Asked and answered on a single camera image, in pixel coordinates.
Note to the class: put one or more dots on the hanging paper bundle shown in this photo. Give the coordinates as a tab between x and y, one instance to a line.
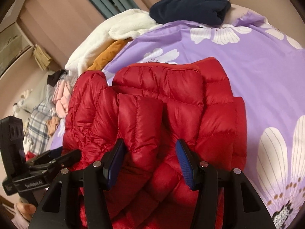
41	57

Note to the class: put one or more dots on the red puffer jacket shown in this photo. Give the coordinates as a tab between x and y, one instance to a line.
143	95
29	156

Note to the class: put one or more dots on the white shelf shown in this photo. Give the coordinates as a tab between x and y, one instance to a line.
14	47

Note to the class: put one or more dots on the white fleece garment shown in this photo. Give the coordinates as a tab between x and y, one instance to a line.
95	43

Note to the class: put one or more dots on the grey bed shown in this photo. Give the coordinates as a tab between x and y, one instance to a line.
236	13

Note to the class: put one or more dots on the navy garment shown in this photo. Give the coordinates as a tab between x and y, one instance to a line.
190	7

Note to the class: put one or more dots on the grey plaid quilt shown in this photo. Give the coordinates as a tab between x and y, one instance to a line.
38	121

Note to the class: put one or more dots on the orange garment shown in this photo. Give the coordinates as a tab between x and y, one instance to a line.
107	54

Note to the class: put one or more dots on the grey garment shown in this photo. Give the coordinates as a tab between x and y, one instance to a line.
51	93

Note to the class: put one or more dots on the folded red puffer jacket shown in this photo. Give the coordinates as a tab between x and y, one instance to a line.
29	156

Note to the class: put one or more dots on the tan garment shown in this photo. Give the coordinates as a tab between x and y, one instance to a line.
53	124

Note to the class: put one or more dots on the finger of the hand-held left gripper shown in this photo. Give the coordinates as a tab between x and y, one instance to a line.
53	153
69	158

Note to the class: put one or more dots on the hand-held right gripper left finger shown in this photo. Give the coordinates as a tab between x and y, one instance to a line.
114	167

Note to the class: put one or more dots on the pink garment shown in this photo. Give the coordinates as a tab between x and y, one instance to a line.
62	100

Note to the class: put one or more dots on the person's left hand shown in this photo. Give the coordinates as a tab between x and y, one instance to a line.
25	209

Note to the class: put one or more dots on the purple floral bedsheet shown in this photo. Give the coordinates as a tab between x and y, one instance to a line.
214	59

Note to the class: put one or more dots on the pink white plush toy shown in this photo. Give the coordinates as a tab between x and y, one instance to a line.
22	100

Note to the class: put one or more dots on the black garment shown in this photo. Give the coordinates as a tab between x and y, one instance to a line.
53	78

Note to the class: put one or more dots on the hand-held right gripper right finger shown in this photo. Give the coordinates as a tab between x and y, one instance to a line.
185	167

